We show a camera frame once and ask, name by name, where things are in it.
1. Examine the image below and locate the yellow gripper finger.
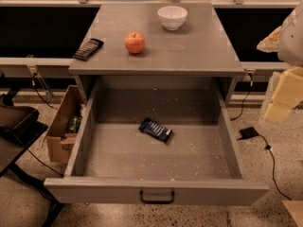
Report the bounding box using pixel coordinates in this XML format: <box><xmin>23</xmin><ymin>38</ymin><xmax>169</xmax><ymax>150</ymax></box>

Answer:
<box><xmin>263</xmin><ymin>67</ymin><xmax>303</xmax><ymax>125</ymax></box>
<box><xmin>257</xmin><ymin>26</ymin><xmax>281</xmax><ymax>53</ymax></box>

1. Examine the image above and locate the dark blue rxbar blueberry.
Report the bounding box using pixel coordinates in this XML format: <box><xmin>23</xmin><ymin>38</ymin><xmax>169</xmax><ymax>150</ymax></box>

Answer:
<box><xmin>138</xmin><ymin>118</ymin><xmax>172</xmax><ymax>143</ymax></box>

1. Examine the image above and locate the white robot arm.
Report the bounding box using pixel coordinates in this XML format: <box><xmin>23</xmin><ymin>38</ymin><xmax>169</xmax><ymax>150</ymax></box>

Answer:
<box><xmin>257</xmin><ymin>3</ymin><xmax>303</xmax><ymax>128</ymax></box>

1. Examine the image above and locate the grey cabinet with counter top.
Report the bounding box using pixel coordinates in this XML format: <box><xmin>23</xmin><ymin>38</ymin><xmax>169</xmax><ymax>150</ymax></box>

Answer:
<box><xmin>69</xmin><ymin>1</ymin><xmax>243</xmax><ymax>100</ymax></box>

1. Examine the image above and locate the grey open top drawer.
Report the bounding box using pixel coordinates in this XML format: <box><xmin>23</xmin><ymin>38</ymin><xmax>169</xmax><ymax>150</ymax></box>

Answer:
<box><xmin>45</xmin><ymin>76</ymin><xmax>269</xmax><ymax>205</ymax></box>

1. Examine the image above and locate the white ceramic bowl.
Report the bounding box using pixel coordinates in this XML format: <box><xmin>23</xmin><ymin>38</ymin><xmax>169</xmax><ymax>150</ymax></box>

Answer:
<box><xmin>157</xmin><ymin>6</ymin><xmax>187</xmax><ymax>31</ymax></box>

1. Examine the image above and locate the red apple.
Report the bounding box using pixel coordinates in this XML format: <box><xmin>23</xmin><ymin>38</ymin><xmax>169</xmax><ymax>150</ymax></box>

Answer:
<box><xmin>124</xmin><ymin>31</ymin><xmax>146</xmax><ymax>54</ymax></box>

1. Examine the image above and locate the black snack bar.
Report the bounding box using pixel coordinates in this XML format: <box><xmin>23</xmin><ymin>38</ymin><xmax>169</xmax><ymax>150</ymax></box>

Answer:
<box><xmin>73</xmin><ymin>38</ymin><xmax>103</xmax><ymax>61</ymax></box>

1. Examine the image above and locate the green packet in box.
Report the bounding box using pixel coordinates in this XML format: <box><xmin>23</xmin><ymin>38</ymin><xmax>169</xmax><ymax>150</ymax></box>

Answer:
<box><xmin>67</xmin><ymin>116</ymin><xmax>81</xmax><ymax>133</ymax></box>

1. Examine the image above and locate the brown cardboard box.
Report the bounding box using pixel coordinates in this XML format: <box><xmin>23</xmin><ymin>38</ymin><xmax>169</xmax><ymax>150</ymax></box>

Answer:
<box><xmin>46</xmin><ymin>85</ymin><xmax>83</xmax><ymax>164</ymax></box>

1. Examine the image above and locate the black side table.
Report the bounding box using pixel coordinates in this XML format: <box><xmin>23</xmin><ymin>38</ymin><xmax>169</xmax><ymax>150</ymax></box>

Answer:
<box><xmin>0</xmin><ymin>70</ymin><xmax>65</xmax><ymax>227</ymax></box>

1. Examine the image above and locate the metal rail bracket right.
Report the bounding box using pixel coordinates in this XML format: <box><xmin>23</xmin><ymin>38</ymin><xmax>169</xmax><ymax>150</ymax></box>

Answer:
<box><xmin>244</xmin><ymin>69</ymin><xmax>256</xmax><ymax>86</ymax></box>

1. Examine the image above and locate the metal rail bracket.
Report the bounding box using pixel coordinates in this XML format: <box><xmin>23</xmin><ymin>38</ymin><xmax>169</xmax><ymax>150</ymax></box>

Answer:
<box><xmin>27</xmin><ymin>54</ymin><xmax>53</xmax><ymax>104</ymax></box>
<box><xmin>244</xmin><ymin>69</ymin><xmax>256</xmax><ymax>86</ymax></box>

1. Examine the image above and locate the black power adapter with cable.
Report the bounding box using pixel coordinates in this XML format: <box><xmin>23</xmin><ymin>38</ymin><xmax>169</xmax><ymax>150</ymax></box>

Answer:
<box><xmin>240</xmin><ymin>127</ymin><xmax>291</xmax><ymax>201</ymax></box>

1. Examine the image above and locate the black drawer handle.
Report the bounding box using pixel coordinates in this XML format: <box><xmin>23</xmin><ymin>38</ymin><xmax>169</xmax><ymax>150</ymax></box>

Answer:
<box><xmin>139</xmin><ymin>190</ymin><xmax>175</xmax><ymax>205</ymax></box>

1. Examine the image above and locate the metal rail bracket left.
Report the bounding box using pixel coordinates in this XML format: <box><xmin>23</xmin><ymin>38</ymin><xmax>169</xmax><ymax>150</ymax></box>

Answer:
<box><xmin>27</xmin><ymin>54</ymin><xmax>53</xmax><ymax>104</ymax></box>

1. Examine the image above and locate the black floor cable left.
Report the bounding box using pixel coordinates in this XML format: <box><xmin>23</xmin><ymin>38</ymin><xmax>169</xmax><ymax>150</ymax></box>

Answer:
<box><xmin>27</xmin><ymin>148</ymin><xmax>64</xmax><ymax>178</ymax></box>

